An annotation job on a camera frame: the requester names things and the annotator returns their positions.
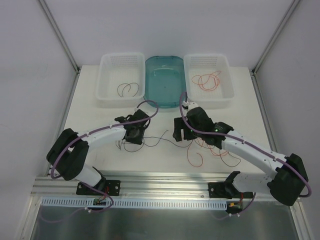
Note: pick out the aluminium frame post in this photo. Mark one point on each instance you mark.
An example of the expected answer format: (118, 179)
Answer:
(276, 34)
(57, 32)

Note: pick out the teal transparent plastic bin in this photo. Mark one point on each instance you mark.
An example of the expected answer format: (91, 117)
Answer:
(164, 81)

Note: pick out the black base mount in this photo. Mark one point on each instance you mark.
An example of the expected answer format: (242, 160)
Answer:
(111, 187)
(227, 191)

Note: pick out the white perforated basket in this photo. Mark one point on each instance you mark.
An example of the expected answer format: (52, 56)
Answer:
(121, 80)
(208, 80)

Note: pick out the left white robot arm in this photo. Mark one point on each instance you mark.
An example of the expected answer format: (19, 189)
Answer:
(69, 152)

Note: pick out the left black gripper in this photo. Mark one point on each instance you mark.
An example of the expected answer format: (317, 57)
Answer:
(135, 136)

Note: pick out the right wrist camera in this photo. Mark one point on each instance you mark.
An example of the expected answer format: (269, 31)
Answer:
(186, 105)

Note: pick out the white slotted cable duct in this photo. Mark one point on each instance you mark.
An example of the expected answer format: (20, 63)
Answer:
(129, 203)

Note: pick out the left white perforated basket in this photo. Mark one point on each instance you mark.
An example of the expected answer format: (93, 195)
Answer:
(121, 80)

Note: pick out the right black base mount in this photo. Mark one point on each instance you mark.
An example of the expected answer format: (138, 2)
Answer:
(227, 191)

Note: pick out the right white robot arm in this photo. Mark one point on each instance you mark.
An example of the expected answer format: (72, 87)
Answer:
(283, 177)

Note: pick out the right aluminium frame post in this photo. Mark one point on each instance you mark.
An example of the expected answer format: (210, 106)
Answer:
(276, 34)

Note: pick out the aluminium mounting rail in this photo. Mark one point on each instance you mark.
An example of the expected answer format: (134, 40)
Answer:
(141, 185)

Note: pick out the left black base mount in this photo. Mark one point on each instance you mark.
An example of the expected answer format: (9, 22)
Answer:
(111, 187)

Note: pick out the right white perforated basket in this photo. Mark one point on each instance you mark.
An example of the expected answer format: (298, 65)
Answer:
(208, 80)

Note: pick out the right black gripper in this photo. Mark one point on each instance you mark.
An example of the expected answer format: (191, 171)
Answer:
(182, 130)

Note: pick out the left aluminium frame post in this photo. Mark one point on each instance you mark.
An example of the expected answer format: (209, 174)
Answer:
(57, 32)

